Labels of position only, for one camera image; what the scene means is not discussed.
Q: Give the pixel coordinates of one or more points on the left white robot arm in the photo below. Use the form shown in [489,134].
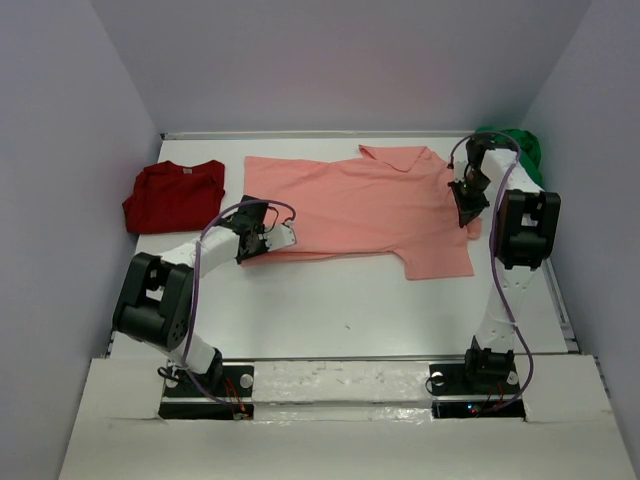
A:
[158,301]

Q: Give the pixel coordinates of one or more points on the red folded t-shirt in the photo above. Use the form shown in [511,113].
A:
[171,198]

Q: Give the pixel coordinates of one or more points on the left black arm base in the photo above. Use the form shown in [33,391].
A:
[224,395]

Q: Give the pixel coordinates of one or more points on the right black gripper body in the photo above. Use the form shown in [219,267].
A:
[470,201]

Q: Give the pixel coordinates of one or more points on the green crumpled t-shirt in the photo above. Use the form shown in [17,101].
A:
[531,150]

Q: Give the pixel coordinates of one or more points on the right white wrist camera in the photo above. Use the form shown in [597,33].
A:
[457,169]

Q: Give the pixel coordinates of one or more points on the pink t-shirt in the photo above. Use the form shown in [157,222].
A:
[389,200]

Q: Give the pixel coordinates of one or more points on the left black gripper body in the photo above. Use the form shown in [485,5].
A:
[255,242]

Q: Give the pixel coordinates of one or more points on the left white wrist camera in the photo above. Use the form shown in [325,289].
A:
[279,237]

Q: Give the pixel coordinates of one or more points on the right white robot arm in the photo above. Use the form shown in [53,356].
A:
[522,233]

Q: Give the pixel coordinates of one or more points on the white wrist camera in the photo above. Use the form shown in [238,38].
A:
[279,237]
[457,169]

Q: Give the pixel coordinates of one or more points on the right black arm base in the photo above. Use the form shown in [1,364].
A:
[465,390]

